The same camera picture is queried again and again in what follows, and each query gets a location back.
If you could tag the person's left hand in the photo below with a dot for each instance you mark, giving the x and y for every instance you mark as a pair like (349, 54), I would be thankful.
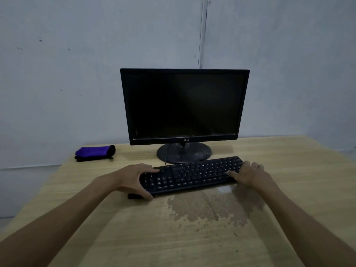
(130, 177)

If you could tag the person's right hand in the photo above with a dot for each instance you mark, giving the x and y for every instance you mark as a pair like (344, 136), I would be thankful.
(253, 176)

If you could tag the purple grey cleaning cloth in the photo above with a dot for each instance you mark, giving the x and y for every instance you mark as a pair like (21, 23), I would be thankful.
(94, 151)

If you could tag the black keyboard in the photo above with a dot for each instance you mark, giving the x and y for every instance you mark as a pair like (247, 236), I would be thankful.
(192, 172)

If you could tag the person's left forearm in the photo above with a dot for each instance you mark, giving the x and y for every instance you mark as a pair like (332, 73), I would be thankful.
(55, 222)

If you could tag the person's right forearm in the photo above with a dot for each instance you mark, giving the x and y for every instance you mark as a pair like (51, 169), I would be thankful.
(308, 228)

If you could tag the light wooden table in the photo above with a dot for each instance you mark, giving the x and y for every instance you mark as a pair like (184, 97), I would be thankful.
(292, 169)

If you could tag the black computer monitor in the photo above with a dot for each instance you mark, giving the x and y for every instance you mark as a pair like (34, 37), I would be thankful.
(183, 105)

